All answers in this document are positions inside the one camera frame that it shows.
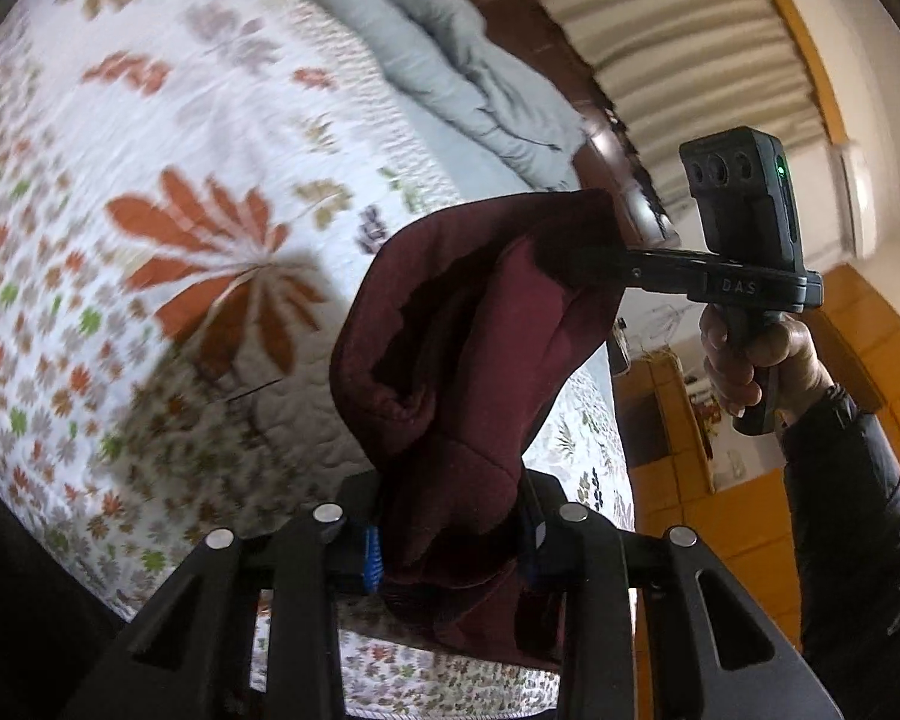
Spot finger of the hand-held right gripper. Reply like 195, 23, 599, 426
570, 238, 710, 295

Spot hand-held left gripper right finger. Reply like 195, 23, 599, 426
525, 472, 841, 720

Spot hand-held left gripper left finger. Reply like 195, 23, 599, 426
60, 472, 385, 720

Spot maroon pants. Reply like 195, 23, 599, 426
328, 187, 631, 672

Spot person's right forearm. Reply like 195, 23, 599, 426
780, 382, 900, 720

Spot person's right hand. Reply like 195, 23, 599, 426
699, 307, 833, 421

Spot beige pleated curtain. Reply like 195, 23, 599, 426
547, 0, 833, 188

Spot wooden wardrobe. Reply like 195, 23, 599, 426
634, 262, 900, 653

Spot blue bed sheet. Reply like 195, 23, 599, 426
401, 94, 530, 192

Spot dark wooden headboard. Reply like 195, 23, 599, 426
466, 0, 682, 250

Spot grey-blue comforter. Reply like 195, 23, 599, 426
270, 0, 593, 192

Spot floral quilt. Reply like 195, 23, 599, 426
0, 0, 635, 717

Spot white wall unit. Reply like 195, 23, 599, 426
831, 141, 880, 257

